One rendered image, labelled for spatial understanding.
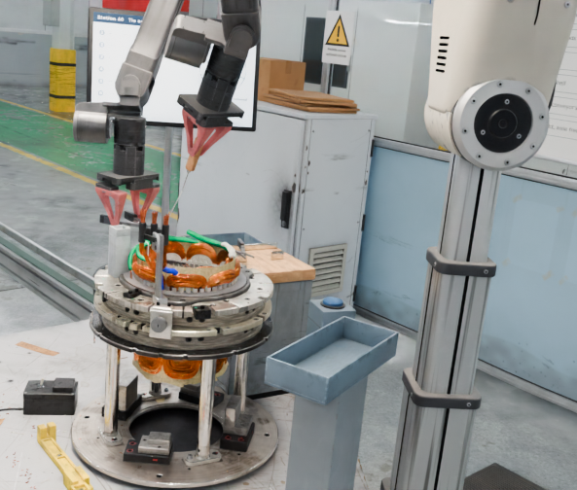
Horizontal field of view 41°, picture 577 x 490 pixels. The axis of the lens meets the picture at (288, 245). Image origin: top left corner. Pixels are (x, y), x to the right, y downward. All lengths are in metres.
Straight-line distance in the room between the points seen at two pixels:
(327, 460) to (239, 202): 2.79
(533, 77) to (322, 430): 0.66
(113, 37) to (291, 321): 1.13
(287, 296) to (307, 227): 2.10
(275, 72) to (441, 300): 2.79
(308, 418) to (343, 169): 2.63
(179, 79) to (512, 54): 1.34
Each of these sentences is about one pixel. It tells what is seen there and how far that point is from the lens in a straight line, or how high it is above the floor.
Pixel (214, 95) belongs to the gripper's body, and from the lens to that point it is 1.27.
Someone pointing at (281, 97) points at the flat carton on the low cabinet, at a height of 1.24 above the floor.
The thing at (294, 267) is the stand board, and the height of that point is 1.07.
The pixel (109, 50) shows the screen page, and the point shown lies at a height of 1.45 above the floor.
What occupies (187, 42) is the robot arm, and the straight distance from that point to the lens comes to 1.24.
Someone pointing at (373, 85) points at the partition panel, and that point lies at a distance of 4.08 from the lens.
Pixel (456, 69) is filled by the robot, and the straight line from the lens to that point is 1.30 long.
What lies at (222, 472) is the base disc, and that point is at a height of 0.80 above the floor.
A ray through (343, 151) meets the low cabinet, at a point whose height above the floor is 1.02.
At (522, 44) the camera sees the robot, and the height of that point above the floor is 1.56.
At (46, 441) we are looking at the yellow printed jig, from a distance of 1.50.
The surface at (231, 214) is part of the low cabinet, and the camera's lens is 4.02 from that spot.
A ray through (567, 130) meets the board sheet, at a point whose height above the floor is 1.27.
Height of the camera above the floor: 1.54
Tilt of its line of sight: 15 degrees down
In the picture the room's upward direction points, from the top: 5 degrees clockwise
